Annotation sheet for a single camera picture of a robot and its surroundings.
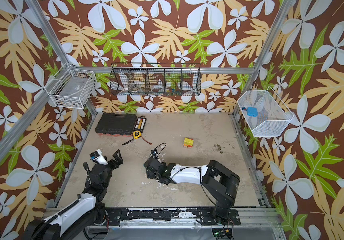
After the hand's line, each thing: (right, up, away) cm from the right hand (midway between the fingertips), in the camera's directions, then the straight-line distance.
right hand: (150, 168), depth 86 cm
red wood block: (+25, +12, +10) cm, 29 cm away
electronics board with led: (+36, -29, -13) cm, 48 cm away
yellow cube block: (+22, +15, +9) cm, 28 cm away
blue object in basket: (+59, +34, -1) cm, 68 cm away
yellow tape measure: (-12, +19, +18) cm, 29 cm away
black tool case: (-28, +26, +22) cm, 44 cm away
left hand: (-22, +10, -3) cm, 24 cm away
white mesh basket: (+64, +32, -4) cm, 72 cm away
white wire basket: (-46, +48, 0) cm, 67 cm away
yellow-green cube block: (+25, +14, +9) cm, 30 cm away
